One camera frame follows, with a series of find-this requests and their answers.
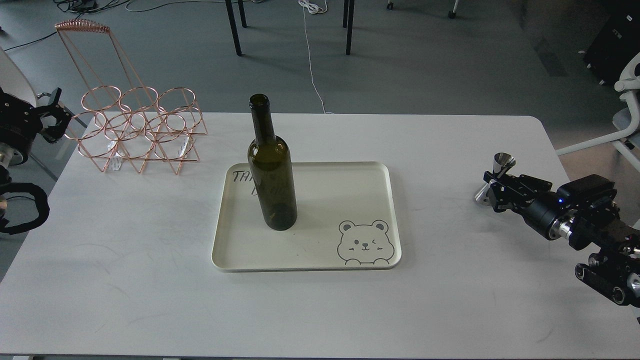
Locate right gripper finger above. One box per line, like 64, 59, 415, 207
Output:
483, 171, 553, 193
490, 183, 523, 214

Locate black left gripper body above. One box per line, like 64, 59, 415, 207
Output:
0, 91, 42, 153

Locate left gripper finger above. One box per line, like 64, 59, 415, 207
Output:
30, 88, 63, 118
39, 111, 74, 144

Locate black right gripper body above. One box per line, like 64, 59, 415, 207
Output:
519, 174, 617, 240

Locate steel double jigger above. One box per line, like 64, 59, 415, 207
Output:
474, 152, 516, 207

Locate dark green wine bottle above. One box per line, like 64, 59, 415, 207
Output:
247, 93, 298, 231

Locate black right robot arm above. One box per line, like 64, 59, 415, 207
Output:
483, 171, 640, 308

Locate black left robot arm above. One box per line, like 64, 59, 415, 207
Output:
0, 88, 74, 235

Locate white round table edge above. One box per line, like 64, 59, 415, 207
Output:
0, 47, 37, 106

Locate white office chair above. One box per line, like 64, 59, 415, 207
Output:
555, 54, 640, 171

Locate cream tray with bear drawing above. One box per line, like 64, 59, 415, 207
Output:
212, 161, 403, 272

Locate black equipment case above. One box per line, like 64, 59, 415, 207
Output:
583, 6, 640, 85

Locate black table legs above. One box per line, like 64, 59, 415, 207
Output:
224, 0, 356, 57

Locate copper wire bottle rack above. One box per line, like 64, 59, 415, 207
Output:
55, 19, 209, 174

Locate black floor cables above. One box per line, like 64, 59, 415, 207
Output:
4, 0, 131, 52

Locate white floor cable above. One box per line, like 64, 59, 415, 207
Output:
298, 0, 335, 115

